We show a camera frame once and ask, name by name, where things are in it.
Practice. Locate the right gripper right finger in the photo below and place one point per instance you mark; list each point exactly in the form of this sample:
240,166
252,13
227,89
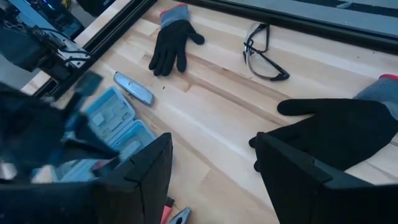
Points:
311,199

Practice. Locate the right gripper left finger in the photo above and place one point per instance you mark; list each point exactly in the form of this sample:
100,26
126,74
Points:
77,205

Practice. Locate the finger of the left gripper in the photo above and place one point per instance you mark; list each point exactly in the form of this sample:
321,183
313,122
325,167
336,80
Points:
84,143
87,84

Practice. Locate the grey plastic tool case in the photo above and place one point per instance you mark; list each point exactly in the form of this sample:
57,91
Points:
118,121

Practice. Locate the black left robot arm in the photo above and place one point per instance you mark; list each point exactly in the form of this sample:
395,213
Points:
25,49

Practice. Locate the black work glove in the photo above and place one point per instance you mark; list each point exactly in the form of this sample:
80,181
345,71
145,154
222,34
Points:
172,43
342,130

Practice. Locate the black-framed safety glasses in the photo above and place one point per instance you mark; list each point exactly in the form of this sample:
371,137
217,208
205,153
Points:
264,67

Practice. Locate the black metal table frame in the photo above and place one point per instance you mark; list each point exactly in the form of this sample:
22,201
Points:
116,28

